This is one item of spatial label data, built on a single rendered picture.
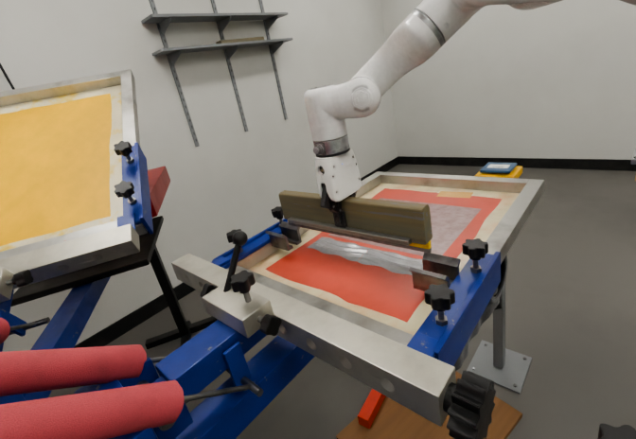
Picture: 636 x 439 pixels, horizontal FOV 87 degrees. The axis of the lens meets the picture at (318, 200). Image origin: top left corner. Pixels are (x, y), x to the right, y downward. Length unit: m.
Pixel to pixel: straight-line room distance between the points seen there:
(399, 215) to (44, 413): 0.57
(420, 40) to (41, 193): 1.05
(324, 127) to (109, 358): 0.52
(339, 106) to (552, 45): 3.68
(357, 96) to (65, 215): 0.82
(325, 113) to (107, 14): 2.18
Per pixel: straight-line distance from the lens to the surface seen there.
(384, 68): 0.77
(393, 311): 0.70
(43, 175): 1.27
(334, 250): 0.92
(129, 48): 2.70
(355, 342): 0.52
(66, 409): 0.48
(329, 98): 0.68
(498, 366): 1.92
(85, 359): 0.60
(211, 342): 0.61
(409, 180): 1.31
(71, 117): 1.46
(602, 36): 4.21
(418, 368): 0.49
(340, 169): 0.71
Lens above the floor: 1.40
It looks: 20 degrees down
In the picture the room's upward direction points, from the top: 11 degrees counter-clockwise
